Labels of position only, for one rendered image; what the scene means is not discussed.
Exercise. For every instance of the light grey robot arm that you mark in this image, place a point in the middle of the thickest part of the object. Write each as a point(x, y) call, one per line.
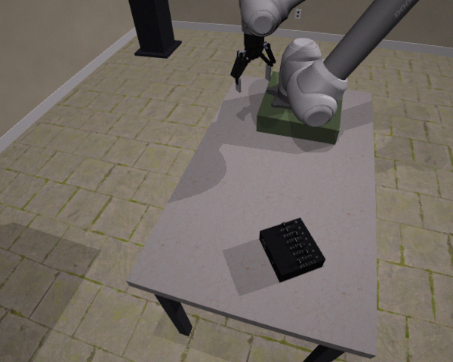
point(314, 92)

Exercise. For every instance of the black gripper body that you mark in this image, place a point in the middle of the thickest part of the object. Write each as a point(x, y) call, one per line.
point(253, 43)

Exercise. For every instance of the black lighting desk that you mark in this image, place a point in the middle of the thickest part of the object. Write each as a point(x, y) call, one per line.
point(288, 256)

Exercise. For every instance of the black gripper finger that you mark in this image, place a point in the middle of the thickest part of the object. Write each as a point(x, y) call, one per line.
point(242, 62)
point(269, 63)

